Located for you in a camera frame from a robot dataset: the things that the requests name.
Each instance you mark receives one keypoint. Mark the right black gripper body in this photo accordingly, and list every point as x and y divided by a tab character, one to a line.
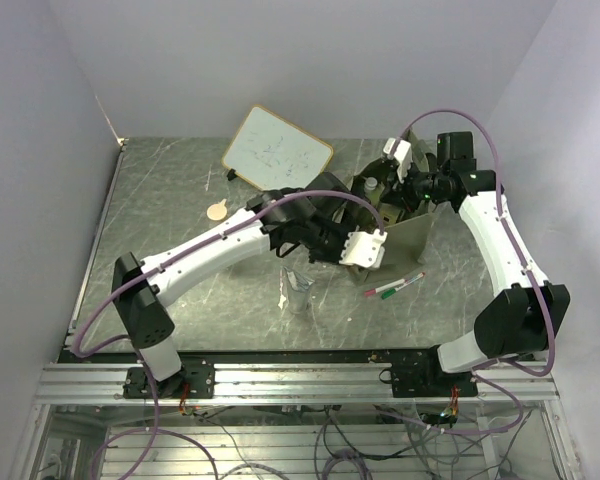
419	186

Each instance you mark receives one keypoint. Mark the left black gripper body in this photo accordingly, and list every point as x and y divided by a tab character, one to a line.
326	241

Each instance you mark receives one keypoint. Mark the yellow-green pump bottle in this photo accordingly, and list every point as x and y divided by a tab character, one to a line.
372	189

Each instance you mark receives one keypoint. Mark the olive canvas bag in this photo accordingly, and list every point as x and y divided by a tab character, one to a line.
407	231

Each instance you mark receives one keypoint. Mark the green bottle beige cap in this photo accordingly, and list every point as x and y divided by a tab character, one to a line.
217	211

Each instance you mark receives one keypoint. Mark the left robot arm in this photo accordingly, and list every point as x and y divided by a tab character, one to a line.
276	221

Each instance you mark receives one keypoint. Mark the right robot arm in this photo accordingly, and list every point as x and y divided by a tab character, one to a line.
527	310

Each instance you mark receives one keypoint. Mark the red marker pen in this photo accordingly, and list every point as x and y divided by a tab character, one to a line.
393	285

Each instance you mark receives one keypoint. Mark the green marker pen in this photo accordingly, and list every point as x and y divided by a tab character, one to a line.
392	291

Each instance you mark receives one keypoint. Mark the small whiteboard on stand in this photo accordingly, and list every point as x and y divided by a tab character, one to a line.
269	152

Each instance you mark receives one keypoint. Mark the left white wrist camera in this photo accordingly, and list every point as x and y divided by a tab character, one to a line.
363	249

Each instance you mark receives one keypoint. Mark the aluminium mounting rail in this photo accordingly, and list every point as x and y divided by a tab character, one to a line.
275	378

